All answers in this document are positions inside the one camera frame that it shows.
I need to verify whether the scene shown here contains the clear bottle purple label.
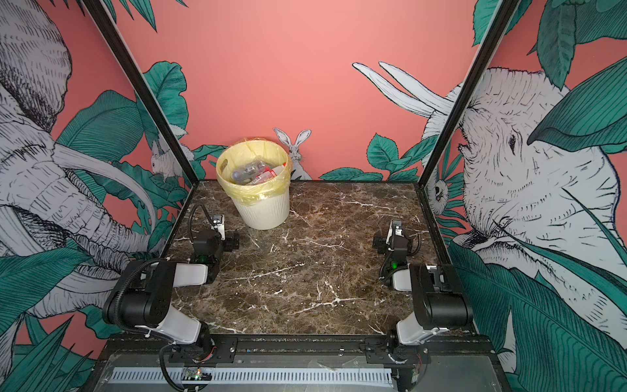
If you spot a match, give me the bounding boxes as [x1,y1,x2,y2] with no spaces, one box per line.
[231,160,269,185]

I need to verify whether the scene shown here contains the white bottle red ring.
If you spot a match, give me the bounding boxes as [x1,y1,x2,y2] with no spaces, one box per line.
[251,164,287,186]

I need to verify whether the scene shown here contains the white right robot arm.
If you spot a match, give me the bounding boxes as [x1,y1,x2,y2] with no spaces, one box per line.
[372,225,474,365]

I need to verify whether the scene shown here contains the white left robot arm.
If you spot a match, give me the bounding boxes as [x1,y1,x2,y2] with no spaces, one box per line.
[102,230,240,362]

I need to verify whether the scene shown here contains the white ribbed waste bin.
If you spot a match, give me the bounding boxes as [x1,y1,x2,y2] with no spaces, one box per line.
[227,191,290,230]

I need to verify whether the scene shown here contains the yellow plastic bin liner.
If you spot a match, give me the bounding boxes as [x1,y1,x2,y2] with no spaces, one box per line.
[216,139,292,206]

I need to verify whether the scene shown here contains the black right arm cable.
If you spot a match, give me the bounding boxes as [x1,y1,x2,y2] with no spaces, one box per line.
[378,234,423,287]

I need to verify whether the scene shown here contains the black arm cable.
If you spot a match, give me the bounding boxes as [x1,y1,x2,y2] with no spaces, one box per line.
[111,203,217,392]
[378,234,423,287]

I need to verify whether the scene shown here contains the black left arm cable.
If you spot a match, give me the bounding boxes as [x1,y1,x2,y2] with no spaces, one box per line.
[111,203,217,392]

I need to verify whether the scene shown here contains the white vented cable duct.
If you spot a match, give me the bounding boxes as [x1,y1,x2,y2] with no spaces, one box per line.
[107,367,394,388]

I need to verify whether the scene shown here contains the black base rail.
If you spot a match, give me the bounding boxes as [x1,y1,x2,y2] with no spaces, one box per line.
[104,334,491,366]

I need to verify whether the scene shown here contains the black right corner frame post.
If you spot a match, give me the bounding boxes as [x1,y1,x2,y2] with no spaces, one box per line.
[418,0,519,189]

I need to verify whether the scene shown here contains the black corner frame post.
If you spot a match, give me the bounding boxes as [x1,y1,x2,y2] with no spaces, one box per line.
[83,0,200,186]
[418,0,519,189]

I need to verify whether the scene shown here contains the black left corner frame post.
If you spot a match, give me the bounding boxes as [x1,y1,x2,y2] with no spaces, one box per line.
[83,0,200,186]

